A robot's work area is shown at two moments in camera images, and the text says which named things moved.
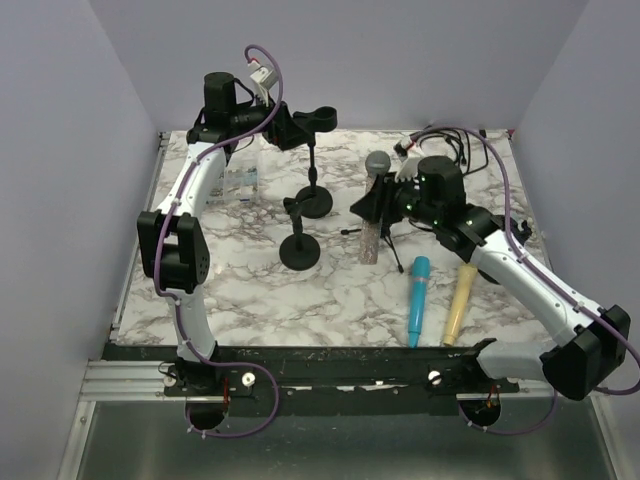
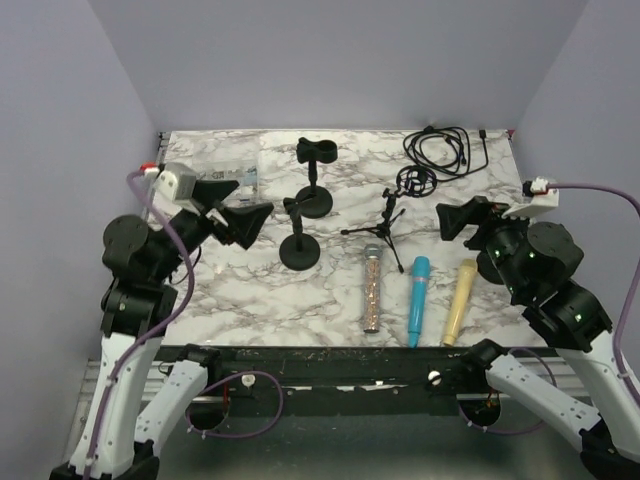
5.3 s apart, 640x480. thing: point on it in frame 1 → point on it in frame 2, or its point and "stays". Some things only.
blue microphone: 421,275 stays
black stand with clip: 299,251 stays
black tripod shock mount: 384,230 stays
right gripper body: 401,199 → 488,233
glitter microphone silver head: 377,163 → 372,257
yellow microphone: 467,277 stays
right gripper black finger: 371,207 → 454,218
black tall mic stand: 315,119 → 309,151
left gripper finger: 306,125 → 208,191
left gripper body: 275,133 → 213,223
